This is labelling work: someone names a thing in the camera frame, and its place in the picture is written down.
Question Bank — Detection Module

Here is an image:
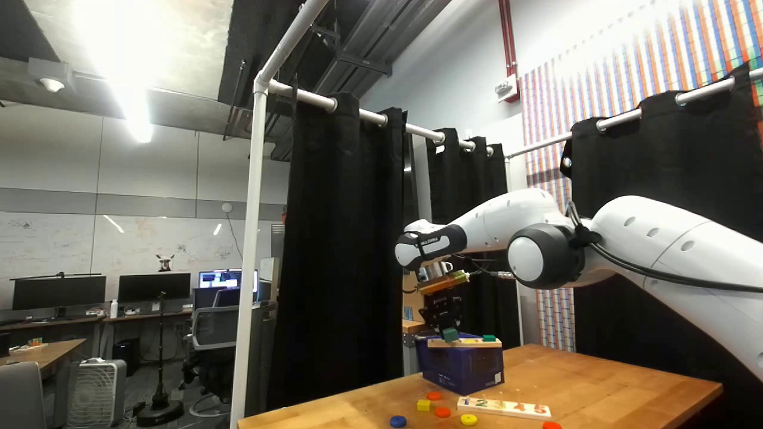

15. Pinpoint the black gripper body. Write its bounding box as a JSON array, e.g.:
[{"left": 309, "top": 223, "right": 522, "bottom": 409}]
[{"left": 420, "top": 286, "right": 471, "bottom": 323}]

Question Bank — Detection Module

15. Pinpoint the wooden slotted pallet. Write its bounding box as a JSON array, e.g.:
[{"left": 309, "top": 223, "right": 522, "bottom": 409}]
[{"left": 424, "top": 330, "right": 505, "bottom": 352}]

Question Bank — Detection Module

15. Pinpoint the blue cardboard box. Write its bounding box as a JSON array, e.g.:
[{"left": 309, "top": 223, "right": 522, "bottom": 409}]
[{"left": 414, "top": 335, "right": 507, "bottom": 397}]

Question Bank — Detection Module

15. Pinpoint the white wooden peg board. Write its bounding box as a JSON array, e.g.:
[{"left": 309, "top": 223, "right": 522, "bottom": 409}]
[{"left": 455, "top": 392, "right": 553, "bottom": 421}]

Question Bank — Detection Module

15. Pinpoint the black curtain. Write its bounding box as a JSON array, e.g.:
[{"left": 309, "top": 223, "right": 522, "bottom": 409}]
[
  {"left": 264, "top": 93, "right": 409, "bottom": 413},
  {"left": 570, "top": 67, "right": 763, "bottom": 429},
  {"left": 426, "top": 127, "right": 522, "bottom": 349}
]

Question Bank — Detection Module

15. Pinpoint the lit computer monitor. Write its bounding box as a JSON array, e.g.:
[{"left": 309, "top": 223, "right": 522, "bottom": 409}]
[{"left": 195, "top": 268, "right": 242, "bottom": 293}]

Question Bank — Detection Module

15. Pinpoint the grey office chair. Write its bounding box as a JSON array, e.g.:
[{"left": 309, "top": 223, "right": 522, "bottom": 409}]
[{"left": 185, "top": 304, "right": 240, "bottom": 377}]

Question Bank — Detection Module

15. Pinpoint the grey curtain rod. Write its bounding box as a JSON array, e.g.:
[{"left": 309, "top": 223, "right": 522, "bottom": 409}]
[
  {"left": 507, "top": 68, "right": 763, "bottom": 162},
  {"left": 264, "top": 75, "right": 478, "bottom": 155}
]

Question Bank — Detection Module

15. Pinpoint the red pipe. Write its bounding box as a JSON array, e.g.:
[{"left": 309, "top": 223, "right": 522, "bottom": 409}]
[{"left": 495, "top": 0, "right": 519, "bottom": 81}]

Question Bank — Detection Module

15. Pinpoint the black computer monitor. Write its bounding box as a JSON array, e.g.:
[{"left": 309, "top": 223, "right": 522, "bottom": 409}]
[
  {"left": 117, "top": 272, "right": 192, "bottom": 304},
  {"left": 10, "top": 272, "right": 106, "bottom": 314}
]

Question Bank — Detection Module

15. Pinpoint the white box fan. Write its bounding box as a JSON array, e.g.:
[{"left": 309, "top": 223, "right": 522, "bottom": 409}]
[{"left": 64, "top": 354, "right": 128, "bottom": 429}]

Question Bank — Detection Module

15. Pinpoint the wooden desk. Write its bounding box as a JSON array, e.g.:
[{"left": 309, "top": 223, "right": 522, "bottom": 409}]
[{"left": 0, "top": 335, "right": 87, "bottom": 378}]

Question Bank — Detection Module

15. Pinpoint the black cable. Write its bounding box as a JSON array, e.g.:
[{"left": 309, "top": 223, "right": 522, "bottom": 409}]
[{"left": 565, "top": 200, "right": 763, "bottom": 295}]

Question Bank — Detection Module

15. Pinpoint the white pipe frame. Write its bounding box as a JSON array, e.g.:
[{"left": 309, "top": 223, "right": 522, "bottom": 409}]
[{"left": 229, "top": 0, "right": 332, "bottom": 429}]

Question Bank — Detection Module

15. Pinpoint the colourful striped wall panel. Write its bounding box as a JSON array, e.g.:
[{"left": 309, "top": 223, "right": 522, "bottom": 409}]
[{"left": 519, "top": 0, "right": 763, "bottom": 352}]

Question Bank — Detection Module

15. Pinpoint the white wall alarm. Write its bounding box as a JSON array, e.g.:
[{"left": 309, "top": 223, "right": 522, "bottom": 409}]
[{"left": 494, "top": 74, "right": 519, "bottom": 103}]

